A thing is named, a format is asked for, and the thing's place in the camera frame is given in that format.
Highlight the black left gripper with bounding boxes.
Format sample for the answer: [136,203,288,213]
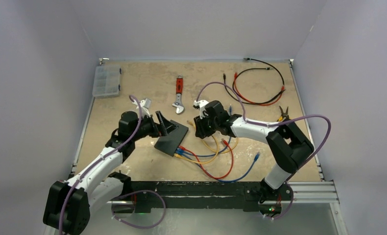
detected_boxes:
[131,111,177,141]

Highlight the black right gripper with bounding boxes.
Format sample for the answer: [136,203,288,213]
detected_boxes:
[194,112,219,139]

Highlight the black network switch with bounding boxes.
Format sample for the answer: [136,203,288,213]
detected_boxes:
[154,120,189,157]

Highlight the black braided cable teal plug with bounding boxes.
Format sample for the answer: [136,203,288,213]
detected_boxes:
[229,57,286,106]

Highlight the red ethernet cable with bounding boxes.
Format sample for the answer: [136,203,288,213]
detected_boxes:
[234,72,286,106]
[178,139,235,181]

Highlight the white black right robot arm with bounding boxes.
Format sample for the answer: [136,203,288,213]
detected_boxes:
[193,100,314,199]

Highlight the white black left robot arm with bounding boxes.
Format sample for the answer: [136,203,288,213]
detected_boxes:
[43,111,178,235]

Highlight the yellow black pliers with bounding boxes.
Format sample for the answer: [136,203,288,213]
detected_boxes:
[277,106,290,122]

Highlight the clear plastic organizer box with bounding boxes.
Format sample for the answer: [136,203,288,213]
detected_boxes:
[92,65,121,98]

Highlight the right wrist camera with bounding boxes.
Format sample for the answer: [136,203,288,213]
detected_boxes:
[193,100,209,119]

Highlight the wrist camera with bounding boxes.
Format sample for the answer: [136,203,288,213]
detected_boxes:
[193,100,209,119]
[132,98,151,117]

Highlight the silver adjustable wrench red handle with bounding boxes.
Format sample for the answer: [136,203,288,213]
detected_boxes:
[172,75,184,115]

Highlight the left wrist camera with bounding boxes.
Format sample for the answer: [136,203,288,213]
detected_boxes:
[132,98,151,117]

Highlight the blue ethernet cable upper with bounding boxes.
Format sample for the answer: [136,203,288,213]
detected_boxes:
[176,104,234,158]

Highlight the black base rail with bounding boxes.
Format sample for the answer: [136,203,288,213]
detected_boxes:
[113,181,294,215]

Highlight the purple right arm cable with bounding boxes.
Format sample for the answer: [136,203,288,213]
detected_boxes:
[196,81,333,222]

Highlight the aluminium frame rail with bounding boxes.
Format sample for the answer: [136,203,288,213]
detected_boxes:
[44,181,349,235]

